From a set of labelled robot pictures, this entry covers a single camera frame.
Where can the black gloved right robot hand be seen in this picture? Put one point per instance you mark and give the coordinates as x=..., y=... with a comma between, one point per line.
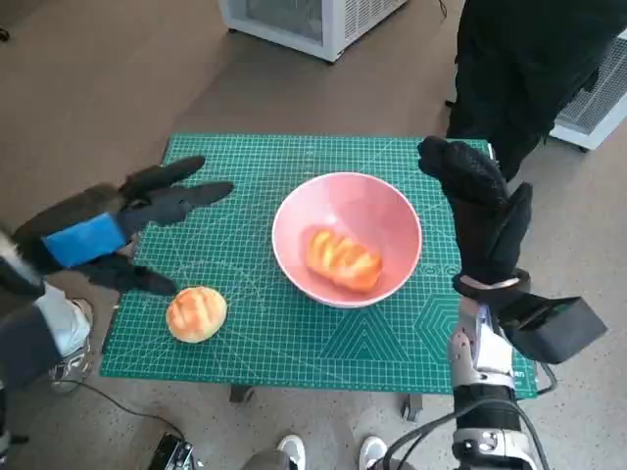
x=490, y=225

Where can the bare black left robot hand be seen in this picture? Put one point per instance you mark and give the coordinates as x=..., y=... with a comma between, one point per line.
x=98, y=230

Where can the round toy bread bun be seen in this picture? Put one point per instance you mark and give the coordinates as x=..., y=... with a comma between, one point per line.
x=196, y=315

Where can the pink bowl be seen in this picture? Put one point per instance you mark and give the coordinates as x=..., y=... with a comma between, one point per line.
x=352, y=201

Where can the long striped toy bread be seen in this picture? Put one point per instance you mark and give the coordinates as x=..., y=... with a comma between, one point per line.
x=343, y=259

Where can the person in light trousers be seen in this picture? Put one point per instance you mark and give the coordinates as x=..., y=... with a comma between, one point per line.
x=73, y=333

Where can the person in black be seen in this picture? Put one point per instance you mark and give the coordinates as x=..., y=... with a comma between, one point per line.
x=514, y=73

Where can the white mesh cabinet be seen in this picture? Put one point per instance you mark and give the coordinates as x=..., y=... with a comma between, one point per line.
x=284, y=24
x=597, y=103

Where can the green cutting mat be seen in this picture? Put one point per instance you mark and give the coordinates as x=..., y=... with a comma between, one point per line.
x=274, y=343

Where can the black floor device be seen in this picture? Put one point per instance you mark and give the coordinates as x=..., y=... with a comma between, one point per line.
x=169, y=455

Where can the person's white shoe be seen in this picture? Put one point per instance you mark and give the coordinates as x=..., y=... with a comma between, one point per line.
x=372, y=453
x=291, y=450

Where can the person's grey trouser leg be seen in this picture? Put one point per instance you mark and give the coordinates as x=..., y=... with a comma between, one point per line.
x=267, y=461

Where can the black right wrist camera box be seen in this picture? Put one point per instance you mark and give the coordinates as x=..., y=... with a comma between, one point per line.
x=558, y=328

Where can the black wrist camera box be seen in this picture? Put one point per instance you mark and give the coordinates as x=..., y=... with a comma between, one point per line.
x=29, y=347
x=558, y=328

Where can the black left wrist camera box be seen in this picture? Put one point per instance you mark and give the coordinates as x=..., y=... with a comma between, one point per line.
x=29, y=347

